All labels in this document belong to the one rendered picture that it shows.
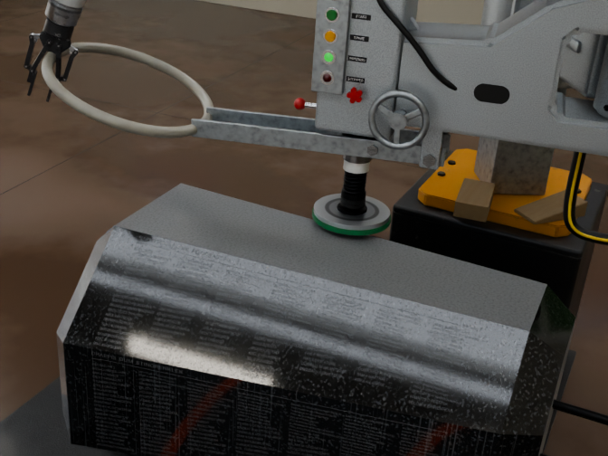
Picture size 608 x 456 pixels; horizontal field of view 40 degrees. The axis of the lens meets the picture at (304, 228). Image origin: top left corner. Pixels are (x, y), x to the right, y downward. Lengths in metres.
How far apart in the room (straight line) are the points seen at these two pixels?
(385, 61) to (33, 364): 1.79
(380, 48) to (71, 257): 2.20
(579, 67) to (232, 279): 1.02
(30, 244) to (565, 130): 2.64
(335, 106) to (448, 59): 0.30
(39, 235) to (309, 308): 2.25
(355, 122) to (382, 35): 0.23
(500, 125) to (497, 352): 0.54
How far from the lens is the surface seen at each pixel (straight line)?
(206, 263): 2.15
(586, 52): 2.20
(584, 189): 2.93
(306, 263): 2.11
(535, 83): 2.03
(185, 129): 2.27
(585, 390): 3.31
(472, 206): 2.54
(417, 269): 2.14
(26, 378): 3.14
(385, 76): 2.05
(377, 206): 2.34
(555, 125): 2.06
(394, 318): 2.00
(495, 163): 2.72
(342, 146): 2.18
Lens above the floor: 1.84
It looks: 27 degrees down
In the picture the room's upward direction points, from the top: 4 degrees clockwise
